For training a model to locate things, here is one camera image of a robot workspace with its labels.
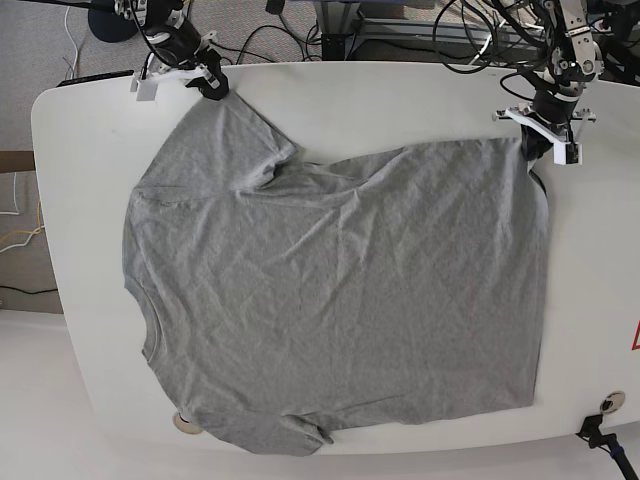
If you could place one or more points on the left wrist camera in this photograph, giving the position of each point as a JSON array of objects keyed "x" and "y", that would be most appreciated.
[{"x": 567, "y": 153}]

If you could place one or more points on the round dark stand base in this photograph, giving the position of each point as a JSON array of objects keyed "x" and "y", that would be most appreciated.
[{"x": 108, "y": 26}]

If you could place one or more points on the grey T-shirt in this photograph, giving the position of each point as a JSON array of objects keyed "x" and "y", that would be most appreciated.
[{"x": 285, "y": 300}]

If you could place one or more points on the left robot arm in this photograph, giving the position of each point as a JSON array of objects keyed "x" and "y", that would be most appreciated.
[{"x": 569, "y": 59}]

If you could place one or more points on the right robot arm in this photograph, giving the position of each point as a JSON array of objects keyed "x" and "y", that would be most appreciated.
[{"x": 143, "y": 13}]

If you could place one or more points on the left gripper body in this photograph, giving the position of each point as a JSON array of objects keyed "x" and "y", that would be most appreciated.
[{"x": 551, "y": 114}]

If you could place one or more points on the black table leg post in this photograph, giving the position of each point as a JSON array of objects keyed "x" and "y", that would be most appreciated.
[{"x": 335, "y": 20}]

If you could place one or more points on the aluminium frame rail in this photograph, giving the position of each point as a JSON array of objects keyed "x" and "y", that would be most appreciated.
[{"x": 407, "y": 30}]

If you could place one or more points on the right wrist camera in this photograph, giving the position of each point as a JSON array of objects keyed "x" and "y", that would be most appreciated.
[{"x": 144, "y": 90}]

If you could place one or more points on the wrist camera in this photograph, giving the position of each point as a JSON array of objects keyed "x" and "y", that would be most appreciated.
[
  {"x": 144, "y": 90},
  {"x": 567, "y": 153}
]

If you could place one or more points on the black flat device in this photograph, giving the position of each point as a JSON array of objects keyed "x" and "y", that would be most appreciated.
[{"x": 96, "y": 77}]

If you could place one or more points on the round silver table grommet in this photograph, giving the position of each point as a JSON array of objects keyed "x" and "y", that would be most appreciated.
[{"x": 612, "y": 402}]

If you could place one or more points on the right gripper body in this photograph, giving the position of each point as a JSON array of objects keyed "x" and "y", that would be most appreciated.
[{"x": 183, "y": 48}]

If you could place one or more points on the red warning sticker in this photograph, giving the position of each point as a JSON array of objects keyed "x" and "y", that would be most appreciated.
[{"x": 636, "y": 340}]

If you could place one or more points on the black clamp with cable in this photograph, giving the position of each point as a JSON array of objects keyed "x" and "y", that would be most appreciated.
[{"x": 591, "y": 434}]

